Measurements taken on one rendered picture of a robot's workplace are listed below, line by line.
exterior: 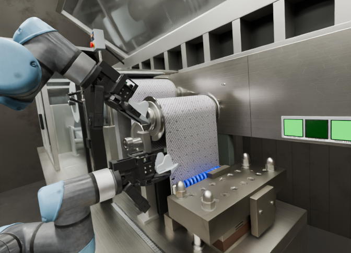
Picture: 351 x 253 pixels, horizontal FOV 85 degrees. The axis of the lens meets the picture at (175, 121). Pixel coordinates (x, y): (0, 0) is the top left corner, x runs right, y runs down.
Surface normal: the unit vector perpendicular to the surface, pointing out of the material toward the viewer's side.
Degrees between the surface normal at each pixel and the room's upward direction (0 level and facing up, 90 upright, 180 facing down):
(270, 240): 0
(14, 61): 90
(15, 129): 90
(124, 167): 90
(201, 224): 90
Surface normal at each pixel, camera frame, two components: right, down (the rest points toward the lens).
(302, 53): -0.79, 0.14
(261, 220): 0.62, 0.04
